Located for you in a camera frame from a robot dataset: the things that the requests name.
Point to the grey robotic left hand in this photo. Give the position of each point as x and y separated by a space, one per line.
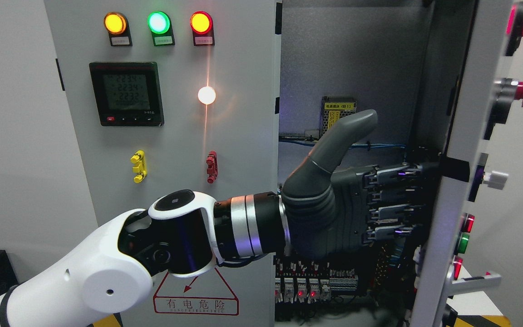
333 211

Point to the grey cabinet door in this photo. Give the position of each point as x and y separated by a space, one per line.
470 46
241 125

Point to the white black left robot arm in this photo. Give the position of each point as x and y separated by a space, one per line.
185 233

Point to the red indicator lamp left door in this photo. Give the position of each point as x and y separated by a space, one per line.
202 29

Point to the green indicator lamp left door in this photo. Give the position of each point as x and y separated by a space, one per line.
161 28

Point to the yellow indicator lamp left door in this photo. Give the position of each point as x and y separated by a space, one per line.
117 27

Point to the relay terminal row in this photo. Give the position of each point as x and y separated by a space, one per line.
304 281

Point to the metal mesh power supply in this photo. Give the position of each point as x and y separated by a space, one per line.
333 109

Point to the red terminal connector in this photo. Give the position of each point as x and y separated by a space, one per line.
212 167

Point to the red electric hazard warning sticker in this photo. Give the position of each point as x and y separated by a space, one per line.
207 294

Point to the white glowing indicator lamp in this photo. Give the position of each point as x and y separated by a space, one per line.
206 95

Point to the grey cabinet body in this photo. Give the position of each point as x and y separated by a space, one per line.
373 51

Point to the yellow terminal connector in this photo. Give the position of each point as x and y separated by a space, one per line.
139 166

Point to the red mushroom emergency button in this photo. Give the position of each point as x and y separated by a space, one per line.
507 91

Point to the black digital power meter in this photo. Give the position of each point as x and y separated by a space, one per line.
127 93

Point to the silver door handle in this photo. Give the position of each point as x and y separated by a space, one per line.
465 285

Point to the white rotary switch right door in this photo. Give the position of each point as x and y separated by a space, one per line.
493 179

